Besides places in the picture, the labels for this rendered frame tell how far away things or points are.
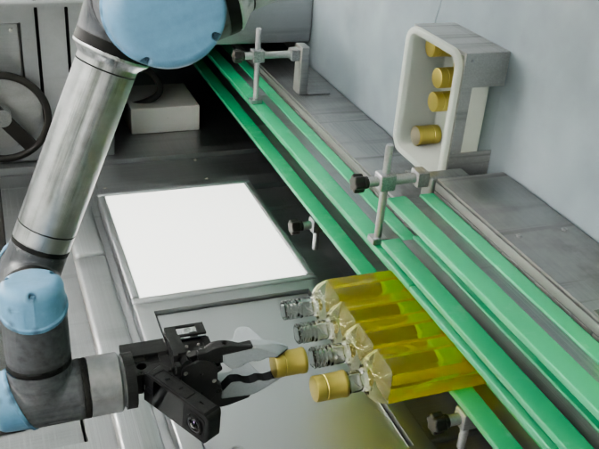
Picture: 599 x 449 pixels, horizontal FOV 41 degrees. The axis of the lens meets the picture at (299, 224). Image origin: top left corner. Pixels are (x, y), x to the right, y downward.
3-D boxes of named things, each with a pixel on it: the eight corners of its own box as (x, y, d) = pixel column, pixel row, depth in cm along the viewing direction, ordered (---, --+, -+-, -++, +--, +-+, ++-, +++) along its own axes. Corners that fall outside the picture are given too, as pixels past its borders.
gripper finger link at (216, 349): (248, 330, 103) (181, 350, 101) (251, 338, 102) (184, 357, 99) (252, 358, 105) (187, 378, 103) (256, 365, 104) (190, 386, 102)
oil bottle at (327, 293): (428, 290, 130) (305, 310, 123) (433, 261, 127) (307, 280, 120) (446, 311, 125) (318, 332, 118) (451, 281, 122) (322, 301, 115)
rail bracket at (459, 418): (501, 426, 115) (418, 444, 110) (510, 388, 111) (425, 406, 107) (517, 445, 112) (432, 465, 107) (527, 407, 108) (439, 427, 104)
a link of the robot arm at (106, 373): (90, 382, 95) (94, 434, 99) (129, 376, 96) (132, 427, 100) (82, 344, 101) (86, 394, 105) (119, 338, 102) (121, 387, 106)
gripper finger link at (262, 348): (274, 309, 108) (208, 328, 106) (289, 335, 104) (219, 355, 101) (275, 327, 110) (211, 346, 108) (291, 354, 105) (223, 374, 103)
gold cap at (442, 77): (455, 62, 135) (432, 64, 133) (466, 69, 132) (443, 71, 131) (452, 83, 137) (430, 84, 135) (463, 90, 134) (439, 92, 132)
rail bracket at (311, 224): (348, 239, 159) (284, 247, 155) (351, 208, 156) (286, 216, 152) (356, 248, 156) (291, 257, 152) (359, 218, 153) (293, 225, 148)
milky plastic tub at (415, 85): (432, 142, 148) (390, 145, 145) (452, 20, 137) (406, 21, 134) (483, 182, 134) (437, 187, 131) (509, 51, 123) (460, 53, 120)
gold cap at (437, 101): (451, 86, 137) (429, 87, 136) (462, 94, 134) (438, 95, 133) (447, 106, 139) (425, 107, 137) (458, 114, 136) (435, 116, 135)
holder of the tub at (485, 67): (430, 167, 151) (394, 172, 148) (455, 22, 137) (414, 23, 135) (480, 209, 137) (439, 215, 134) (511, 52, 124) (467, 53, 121)
